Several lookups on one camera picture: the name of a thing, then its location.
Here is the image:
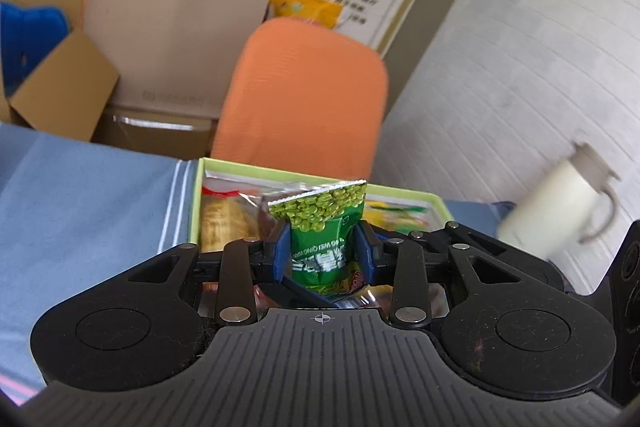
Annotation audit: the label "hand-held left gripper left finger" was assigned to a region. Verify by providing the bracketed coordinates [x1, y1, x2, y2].
[65, 222, 292, 327]

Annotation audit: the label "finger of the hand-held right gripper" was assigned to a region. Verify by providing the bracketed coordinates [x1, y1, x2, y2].
[430, 221, 567, 293]

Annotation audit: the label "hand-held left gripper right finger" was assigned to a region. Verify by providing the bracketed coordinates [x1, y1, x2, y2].
[355, 221, 576, 327]

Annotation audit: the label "green pea snack packet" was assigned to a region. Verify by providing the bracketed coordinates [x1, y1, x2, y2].
[267, 180, 368, 298]

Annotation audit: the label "light green cardboard box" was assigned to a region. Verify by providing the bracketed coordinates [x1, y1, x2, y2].
[189, 157, 453, 308]

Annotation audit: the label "bright yellow snack packet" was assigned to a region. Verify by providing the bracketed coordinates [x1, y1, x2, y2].
[362, 201, 432, 233]

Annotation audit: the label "cream thermos jug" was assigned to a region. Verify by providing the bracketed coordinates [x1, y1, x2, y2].
[497, 142, 621, 260]

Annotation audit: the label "pale yellow snack packet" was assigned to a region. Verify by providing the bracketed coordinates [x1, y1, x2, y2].
[200, 177, 263, 253]

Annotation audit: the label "orange chair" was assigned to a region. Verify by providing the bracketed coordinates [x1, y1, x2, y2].
[210, 18, 390, 188]

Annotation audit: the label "closed cardboard box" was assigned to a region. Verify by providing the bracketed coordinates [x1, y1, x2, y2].
[92, 104, 221, 160]

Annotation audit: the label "blue striped tablecloth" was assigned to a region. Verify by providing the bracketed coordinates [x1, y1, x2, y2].
[0, 122, 596, 408]

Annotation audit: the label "yellow bag behind chair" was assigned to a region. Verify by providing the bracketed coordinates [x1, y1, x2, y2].
[270, 0, 345, 30]

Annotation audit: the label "open cardboard box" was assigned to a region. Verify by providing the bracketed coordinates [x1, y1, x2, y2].
[0, 0, 121, 142]

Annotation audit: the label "blue plastic stool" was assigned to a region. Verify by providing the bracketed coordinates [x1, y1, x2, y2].
[0, 2, 71, 98]

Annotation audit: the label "brown paper bag blue handles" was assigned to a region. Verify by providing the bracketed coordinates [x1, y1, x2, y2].
[82, 0, 277, 120]

